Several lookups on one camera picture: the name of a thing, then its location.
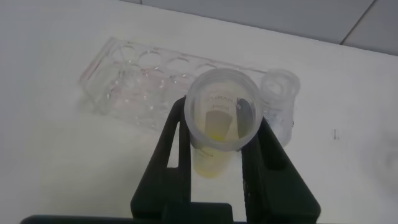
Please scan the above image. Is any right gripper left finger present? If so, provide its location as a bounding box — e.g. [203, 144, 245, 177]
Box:
[130, 96, 192, 218]

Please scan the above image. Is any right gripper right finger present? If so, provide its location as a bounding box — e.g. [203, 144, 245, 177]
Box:
[241, 116, 322, 223]

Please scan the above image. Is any test tube with yellow pigment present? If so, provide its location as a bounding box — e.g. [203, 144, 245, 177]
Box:
[183, 68, 264, 179]

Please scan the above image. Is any test tube with blue pigment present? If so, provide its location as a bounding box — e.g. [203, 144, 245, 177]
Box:
[259, 68, 302, 147]

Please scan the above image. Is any clear acrylic test tube rack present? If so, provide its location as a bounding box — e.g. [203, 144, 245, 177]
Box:
[77, 36, 268, 133]

